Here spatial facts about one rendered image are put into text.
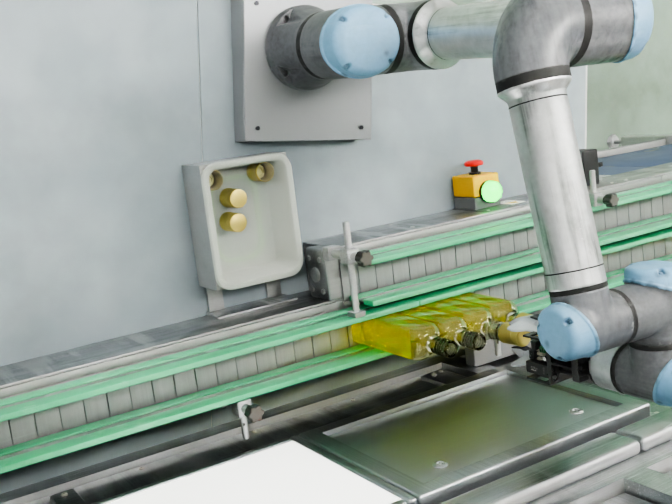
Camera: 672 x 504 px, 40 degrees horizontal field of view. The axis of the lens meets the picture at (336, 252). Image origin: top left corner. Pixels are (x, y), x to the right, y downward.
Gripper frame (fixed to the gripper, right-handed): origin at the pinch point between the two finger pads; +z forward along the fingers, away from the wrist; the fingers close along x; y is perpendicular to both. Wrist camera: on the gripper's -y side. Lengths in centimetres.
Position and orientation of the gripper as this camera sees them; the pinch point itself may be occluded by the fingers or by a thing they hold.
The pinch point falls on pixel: (520, 335)
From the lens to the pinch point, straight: 156.9
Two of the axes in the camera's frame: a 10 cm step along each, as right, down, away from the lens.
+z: -5.3, -0.9, 8.5
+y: -8.4, 2.0, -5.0
